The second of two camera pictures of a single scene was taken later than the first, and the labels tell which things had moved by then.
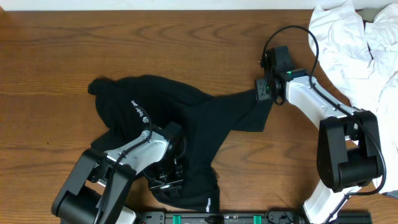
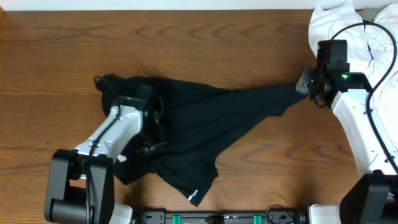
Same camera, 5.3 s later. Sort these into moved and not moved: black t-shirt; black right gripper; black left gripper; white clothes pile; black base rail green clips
Moved: black left gripper; black right gripper; black t-shirt
Not moved: black base rail green clips; white clothes pile
